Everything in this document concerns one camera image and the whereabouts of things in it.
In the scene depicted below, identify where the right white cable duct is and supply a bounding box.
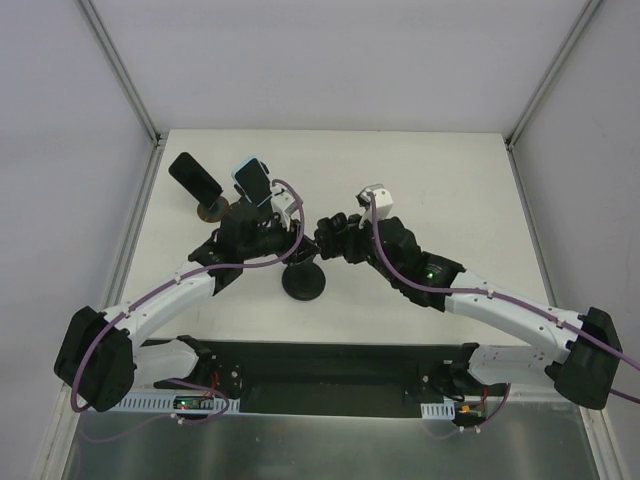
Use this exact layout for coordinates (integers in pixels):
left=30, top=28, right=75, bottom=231
left=420, top=399, right=456, bottom=421

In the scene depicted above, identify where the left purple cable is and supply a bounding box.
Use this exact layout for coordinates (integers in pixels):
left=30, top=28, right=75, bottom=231
left=69, top=178, right=307, bottom=414

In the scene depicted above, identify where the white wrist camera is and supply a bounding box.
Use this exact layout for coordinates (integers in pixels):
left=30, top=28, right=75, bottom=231
left=270, top=180, right=303, bottom=231
left=356, top=183, right=394, bottom=227

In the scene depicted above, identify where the left white cable duct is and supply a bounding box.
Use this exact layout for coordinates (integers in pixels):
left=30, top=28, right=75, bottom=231
left=111, top=393, right=240, bottom=415

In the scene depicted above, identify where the right aluminium frame post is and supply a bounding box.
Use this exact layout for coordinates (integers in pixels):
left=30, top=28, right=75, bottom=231
left=505, top=0, right=605, bottom=151

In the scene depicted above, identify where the wooden-base phone stand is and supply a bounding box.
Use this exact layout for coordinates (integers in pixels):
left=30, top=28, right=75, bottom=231
left=196, top=196, right=230, bottom=223

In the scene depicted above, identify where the purple cable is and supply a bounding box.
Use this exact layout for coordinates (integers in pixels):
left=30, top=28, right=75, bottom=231
left=357, top=192, right=640, bottom=401
left=69, top=178, right=307, bottom=414

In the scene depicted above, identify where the aluminium frame post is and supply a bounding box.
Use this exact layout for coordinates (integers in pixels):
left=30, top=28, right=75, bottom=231
left=75, top=0, right=164, bottom=147
left=505, top=0, right=605, bottom=151

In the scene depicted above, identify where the black phone on wooden stand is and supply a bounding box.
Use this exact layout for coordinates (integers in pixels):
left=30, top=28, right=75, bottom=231
left=168, top=152, right=223, bottom=207

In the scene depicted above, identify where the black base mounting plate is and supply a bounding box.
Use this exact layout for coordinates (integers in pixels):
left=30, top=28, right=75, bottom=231
left=139, top=337, right=574, bottom=417

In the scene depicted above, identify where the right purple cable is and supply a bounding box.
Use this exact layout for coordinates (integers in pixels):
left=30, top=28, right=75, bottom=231
left=357, top=192, right=640, bottom=401

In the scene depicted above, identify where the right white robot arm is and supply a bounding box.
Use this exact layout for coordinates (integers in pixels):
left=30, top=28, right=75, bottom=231
left=314, top=213, right=622, bottom=410

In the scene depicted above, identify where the left aluminium frame post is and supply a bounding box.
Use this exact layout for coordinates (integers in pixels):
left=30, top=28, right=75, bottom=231
left=75, top=0, right=164, bottom=147

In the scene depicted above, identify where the light blue cased phone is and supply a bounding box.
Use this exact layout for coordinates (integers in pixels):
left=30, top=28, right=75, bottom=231
left=231, top=157, right=271, bottom=207

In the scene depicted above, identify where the black stand under blue phone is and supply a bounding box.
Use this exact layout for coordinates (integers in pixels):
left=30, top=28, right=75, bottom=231
left=230, top=157, right=272, bottom=223

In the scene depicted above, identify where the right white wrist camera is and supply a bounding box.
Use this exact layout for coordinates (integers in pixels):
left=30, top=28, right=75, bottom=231
left=356, top=183, right=394, bottom=227

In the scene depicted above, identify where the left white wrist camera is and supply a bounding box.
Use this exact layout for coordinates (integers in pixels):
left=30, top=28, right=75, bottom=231
left=270, top=180, right=303, bottom=231

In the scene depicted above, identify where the white cable duct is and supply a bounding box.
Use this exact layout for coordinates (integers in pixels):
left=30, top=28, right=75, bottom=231
left=420, top=399, right=456, bottom=421
left=111, top=393, right=240, bottom=415

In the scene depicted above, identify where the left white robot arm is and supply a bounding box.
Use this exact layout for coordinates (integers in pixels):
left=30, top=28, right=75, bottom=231
left=54, top=195, right=317, bottom=412

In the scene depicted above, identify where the black round-base phone stand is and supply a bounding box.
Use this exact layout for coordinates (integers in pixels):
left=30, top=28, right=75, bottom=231
left=281, top=247, right=326, bottom=301

